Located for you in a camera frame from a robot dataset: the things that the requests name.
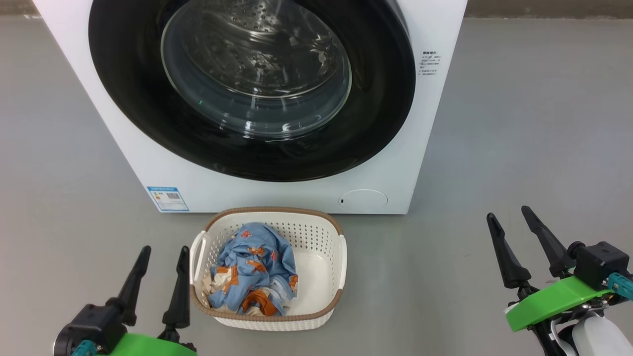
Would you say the printed warning text label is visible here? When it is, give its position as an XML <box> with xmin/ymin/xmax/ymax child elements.
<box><xmin>418</xmin><ymin>50</ymin><xmax>442</xmax><ymax>76</ymax></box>

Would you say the blue energy label sticker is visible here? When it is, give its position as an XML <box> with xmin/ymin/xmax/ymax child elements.
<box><xmin>146</xmin><ymin>186</ymin><xmax>190</xmax><ymax>213</ymax></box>

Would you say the white front-load washing machine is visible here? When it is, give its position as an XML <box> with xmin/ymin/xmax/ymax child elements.
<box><xmin>32</xmin><ymin>0</ymin><xmax>468</xmax><ymax>215</ymax></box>

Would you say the blue orange patterned garment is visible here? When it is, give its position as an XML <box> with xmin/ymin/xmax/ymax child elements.
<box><xmin>208</xmin><ymin>222</ymin><xmax>299</xmax><ymax>317</ymax></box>

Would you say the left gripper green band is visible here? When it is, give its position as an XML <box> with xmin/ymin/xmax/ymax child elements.
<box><xmin>101</xmin><ymin>246</ymin><xmax>198</xmax><ymax>356</ymax></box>

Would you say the black round glass door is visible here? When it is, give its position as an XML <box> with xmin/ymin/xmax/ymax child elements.
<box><xmin>88</xmin><ymin>0</ymin><xmax>416</xmax><ymax>182</ymax></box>

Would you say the white basket brown rim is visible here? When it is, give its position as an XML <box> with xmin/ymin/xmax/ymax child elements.
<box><xmin>189</xmin><ymin>206</ymin><xmax>348</xmax><ymax>332</ymax></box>

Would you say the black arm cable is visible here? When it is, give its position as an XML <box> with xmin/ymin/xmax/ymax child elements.
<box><xmin>532</xmin><ymin>316</ymin><xmax>574</xmax><ymax>356</ymax></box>

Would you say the round drain filter cover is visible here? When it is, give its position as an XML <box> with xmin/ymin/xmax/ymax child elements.
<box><xmin>338</xmin><ymin>189</ymin><xmax>389</xmax><ymax>214</ymax></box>

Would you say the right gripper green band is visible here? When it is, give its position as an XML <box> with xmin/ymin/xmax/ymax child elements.
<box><xmin>486</xmin><ymin>206</ymin><xmax>616</xmax><ymax>333</ymax></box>

